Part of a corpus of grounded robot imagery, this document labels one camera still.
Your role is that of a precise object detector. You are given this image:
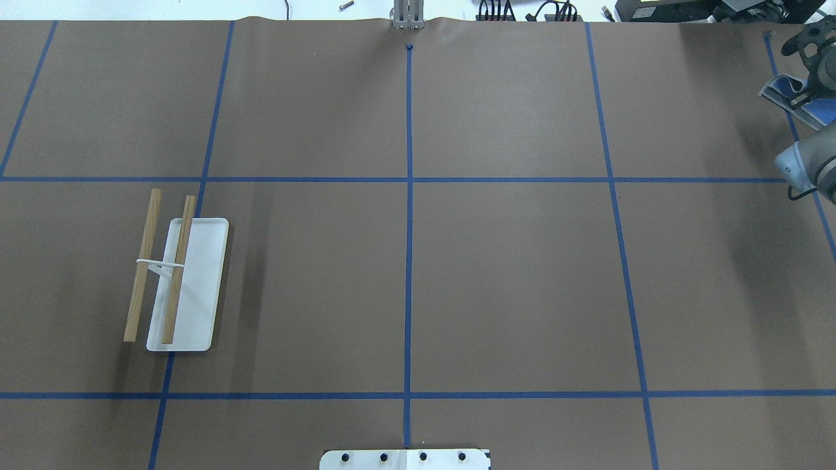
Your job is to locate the grey aluminium frame post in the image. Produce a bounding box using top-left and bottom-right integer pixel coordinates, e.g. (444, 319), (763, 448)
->
(391, 0), (426, 31)

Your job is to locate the wooden rack bar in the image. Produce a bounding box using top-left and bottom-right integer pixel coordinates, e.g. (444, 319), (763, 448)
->
(161, 195), (197, 345)
(123, 188), (162, 343)

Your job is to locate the brown table mat blue grid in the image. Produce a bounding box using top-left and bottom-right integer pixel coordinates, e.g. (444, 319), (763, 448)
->
(2, 18), (834, 469)

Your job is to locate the white towel rack base tray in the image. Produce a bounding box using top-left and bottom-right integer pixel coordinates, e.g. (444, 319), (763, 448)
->
(146, 217), (229, 353)

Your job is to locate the black cable bundle right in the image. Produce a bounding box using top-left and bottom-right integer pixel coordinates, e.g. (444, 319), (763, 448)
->
(524, 0), (584, 24)

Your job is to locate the wooden rack bar inner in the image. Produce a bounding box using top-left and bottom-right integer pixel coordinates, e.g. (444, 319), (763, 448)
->
(161, 195), (197, 345)

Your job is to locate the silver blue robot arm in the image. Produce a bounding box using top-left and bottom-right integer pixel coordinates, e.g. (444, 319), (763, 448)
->
(775, 15), (835, 202)

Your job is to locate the wooden rack bar outer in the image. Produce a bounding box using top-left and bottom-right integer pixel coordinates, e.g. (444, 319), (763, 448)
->
(123, 188), (162, 343)

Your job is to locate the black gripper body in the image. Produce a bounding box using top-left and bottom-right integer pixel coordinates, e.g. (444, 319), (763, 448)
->
(781, 18), (835, 109)

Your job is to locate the blue towel grey trim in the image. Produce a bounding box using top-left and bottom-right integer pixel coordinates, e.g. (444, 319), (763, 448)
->
(759, 74), (835, 131)

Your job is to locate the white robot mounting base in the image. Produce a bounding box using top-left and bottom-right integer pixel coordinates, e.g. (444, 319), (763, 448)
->
(319, 448), (492, 469)

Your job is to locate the black cable bundle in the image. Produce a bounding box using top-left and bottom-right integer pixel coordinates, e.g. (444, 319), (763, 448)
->
(476, 0), (516, 22)
(524, 0), (584, 24)

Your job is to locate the black cable bundle left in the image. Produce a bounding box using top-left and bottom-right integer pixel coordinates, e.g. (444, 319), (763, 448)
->
(476, 0), (516, 22)

